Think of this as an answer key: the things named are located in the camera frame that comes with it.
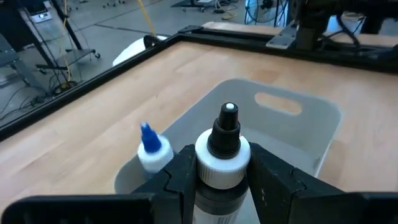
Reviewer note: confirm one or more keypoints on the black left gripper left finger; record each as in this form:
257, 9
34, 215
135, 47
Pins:
180, 186

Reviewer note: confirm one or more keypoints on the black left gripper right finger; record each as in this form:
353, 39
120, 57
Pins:
273, 193

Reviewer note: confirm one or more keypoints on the large blue-tipped colouring bottle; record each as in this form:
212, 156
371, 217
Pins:
154, 155

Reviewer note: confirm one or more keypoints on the large black-tipped colouring bottle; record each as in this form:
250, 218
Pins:
222, 168

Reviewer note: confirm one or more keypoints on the grey plastic bin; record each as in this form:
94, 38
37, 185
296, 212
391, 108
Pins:
280, 137

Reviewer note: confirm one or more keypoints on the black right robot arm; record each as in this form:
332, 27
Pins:
314, 18

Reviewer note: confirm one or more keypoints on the white bagged trash bin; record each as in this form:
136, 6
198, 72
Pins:
130, 53

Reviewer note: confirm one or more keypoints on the black rolling stand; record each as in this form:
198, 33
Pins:
74, 56

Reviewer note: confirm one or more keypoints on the round floor fan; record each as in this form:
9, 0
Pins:
264, 12

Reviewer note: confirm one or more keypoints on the black aluminium table frame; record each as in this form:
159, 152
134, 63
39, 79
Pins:
93, 82

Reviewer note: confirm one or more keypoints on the grey metal mount plate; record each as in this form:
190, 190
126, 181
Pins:
281, 39

